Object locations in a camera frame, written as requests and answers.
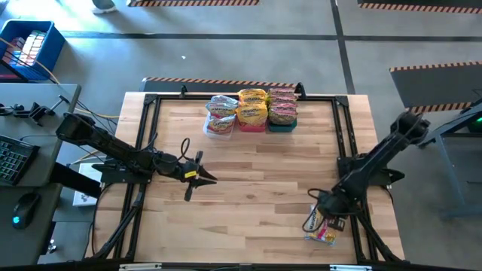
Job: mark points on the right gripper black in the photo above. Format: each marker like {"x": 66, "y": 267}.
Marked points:
{"x": 340, "y": 205}

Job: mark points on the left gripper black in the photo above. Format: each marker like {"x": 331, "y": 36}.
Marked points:
{"x": 186, "y": 169}

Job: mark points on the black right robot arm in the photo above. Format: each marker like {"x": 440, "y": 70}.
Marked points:
{"x": 376, "y": 165}

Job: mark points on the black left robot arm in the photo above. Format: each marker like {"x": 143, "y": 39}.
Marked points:
{"x": 98, "y": 141}

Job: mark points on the silver aluminium extrusion piece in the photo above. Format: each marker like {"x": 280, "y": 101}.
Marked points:
{"x": 139, "y": 267}
{"x": 350, "y": 268}

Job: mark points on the pink plastic bin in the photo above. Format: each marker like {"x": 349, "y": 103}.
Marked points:
{"x": 251, "y": 129}

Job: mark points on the black hazard-striped floor mat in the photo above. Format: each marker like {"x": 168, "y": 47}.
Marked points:
{"x": 194, "y": 3}
{"x": 437, "y": 86}
{"x": 211, "y": 84}
{"x": 420, "y": 5}

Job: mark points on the blue plastic bin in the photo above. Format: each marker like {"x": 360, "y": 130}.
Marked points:
{"x": 282, "y": 128}

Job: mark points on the white cardboard box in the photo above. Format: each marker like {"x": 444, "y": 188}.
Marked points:
{"x": 88, "y": 195}

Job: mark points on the blue-grey metal stand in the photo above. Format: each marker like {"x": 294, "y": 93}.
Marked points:
{"x": 452, "y": 165}

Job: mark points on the black desk clamp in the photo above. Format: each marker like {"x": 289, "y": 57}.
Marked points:
{"x": 37, "y": 110}

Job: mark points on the grey desk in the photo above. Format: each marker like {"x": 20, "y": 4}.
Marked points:
{"x": 34, "y": 113}

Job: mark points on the black computer mouse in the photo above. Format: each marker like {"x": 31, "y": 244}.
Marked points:
{"x": 24, "y": 210}

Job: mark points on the black keyboard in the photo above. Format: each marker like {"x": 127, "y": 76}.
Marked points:
{"x": 13, "y": 160}

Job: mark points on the blue storage crate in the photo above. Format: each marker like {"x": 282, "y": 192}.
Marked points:
{"x": 50, "y": 56}

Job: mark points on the person's foot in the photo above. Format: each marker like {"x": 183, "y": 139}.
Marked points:
{"x": 103, "y": 5}

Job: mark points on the stack of colourful packets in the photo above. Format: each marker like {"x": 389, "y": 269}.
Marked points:
{"x": 28, "y": 49}

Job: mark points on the left wrist camera yellow label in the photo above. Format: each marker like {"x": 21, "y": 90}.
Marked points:
{"x": 190, "y": 174}

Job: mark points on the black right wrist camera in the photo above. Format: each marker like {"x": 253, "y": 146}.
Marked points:
{"x": 324, "y": 206}

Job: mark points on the black aluminium table frame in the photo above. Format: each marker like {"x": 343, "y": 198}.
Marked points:
{"x": 169, "y": 97}

